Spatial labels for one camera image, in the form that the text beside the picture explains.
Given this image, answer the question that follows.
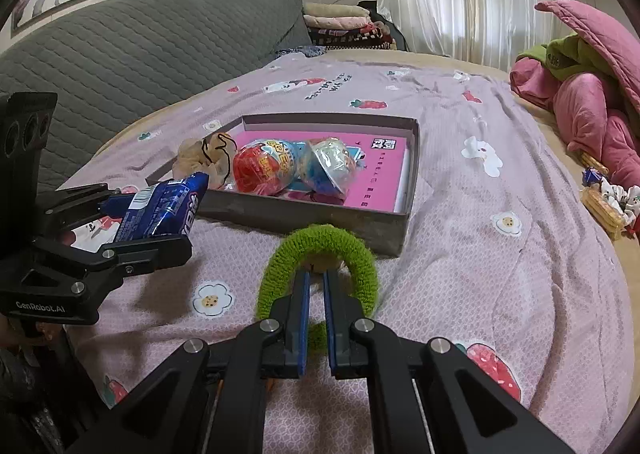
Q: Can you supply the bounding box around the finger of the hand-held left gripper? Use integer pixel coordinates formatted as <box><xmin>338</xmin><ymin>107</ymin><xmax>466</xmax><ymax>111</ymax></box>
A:
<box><xmin>32</xmin><ymin>233</ymin><xmax>193</xmax><ymax>297</ymax></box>
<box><xmin>42</xmin><ymin>182</ymin><xmax>146</xmax><ymax>235</ymax></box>

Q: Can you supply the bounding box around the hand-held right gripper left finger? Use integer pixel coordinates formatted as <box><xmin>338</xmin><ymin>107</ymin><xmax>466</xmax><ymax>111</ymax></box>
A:
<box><xmin>65</xmin><ymin>273</ymin><xmax>311</xmax><ymax>454</ymax></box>

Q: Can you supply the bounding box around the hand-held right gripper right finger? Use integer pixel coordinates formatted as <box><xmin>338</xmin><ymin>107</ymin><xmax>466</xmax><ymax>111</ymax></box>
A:
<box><xmin>324</xmin><ymin>271</ymin><xmax>576</xmax><ymax>454</ymax></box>

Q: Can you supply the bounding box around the blue snack packet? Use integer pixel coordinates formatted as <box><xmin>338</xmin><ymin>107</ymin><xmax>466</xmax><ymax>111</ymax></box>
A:
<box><xmin>102</xmin><ymin>171</ymin><xmax>210</xmax><ymax>242</ymax></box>

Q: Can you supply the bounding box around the walnut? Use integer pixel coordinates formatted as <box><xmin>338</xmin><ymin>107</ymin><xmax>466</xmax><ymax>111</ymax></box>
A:
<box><xmin>301</xmin><ymin>254</ymin><xmax>348</xmax><ymax>285</ymax></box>

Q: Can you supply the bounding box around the green fuzzy ring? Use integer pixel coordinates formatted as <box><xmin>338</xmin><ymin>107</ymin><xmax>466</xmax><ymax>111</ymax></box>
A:
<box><xmin>255</xmin><ymin>224</ymin><xmax>379</xmax><ymax>350</ymax></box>

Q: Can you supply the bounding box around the grey cardboard box tray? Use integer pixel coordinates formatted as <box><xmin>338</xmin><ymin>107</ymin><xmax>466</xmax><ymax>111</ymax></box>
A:
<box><xmin>145</xmin><ymin>114</ymin><xmax>421</xmax><ymax>259</ymax></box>

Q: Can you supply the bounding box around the beige scrunchie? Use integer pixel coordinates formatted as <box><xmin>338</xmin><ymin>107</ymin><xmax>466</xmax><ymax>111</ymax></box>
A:
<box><xmin>172</xmin><ymin>133</ymin><xmax>238</xmax><ymax>189</ymax></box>

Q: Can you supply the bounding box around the red toy egg capsule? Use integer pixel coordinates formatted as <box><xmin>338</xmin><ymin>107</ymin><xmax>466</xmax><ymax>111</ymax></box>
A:
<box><xmin>232</xmin><ymin>139</ymin><xmax>301</xmax><ymax>197</ymax></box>

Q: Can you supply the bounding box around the white toy egg capsule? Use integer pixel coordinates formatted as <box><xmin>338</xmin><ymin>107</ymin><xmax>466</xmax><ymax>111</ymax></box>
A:
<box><xmin>297</xmin><ymin>138</ymin><xmax>358</xmax><ymax>199</ymax></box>

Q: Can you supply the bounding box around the grey quilted headboard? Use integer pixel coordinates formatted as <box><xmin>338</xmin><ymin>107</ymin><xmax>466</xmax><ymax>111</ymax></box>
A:
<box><xmin>0</xmin><ymin>0</ymin><xmax>311</xmax><ymax>195</ymax></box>

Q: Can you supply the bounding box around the pink book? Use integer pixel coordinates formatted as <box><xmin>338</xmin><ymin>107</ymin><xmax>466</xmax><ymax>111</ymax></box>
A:
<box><xmin>227</xmin><ymin>131</ymin><xmax>413</xmax><ymax>212</ymax></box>

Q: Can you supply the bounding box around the dark floral cloth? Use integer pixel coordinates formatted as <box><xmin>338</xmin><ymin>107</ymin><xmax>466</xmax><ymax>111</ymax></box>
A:
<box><xmin>275</xmin><ymin>46</ymin><xmax>326</xmax><ymax>59</ymax></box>

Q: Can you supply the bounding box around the stack of folded blankets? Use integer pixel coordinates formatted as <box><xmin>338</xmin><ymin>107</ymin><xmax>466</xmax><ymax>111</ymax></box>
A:
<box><xmin>302</xmin><ymin>1</ymin><xmax>396</xmax><ymax>50</ymax></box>

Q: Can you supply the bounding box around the small wicker basket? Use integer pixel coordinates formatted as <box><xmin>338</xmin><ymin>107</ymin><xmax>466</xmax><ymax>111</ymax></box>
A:
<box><xmin>580</xmin><ymin>186</ymin><xmax>626</xmax><ymax>239</ymax></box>

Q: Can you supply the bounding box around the yellow snack packet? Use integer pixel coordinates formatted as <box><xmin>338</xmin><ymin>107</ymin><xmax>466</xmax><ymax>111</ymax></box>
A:
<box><xmin>582</xmin><ymin>154</ymin><xmax>611</xmax><ymax>177</ymax></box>

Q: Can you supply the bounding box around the white patterned cloth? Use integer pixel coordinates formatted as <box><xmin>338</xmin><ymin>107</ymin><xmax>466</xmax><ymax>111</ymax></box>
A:
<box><xmin>602</xmin><ymin>181</ymin><xmax>640</xmax><ymax>227</ymax></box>

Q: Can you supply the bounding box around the pink quilt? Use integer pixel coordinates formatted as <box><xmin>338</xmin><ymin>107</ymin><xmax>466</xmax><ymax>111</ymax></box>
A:
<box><xmin>510</xmin><ymin>0</ymin><xmax>640</xmax><ymax>189</ymax></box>

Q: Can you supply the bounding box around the green blanket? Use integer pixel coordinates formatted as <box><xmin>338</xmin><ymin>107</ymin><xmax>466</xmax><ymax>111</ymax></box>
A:
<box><xmin>517</xmin><ymin>34</ymin><xmax>621</xmax><ymax>84</ymax></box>

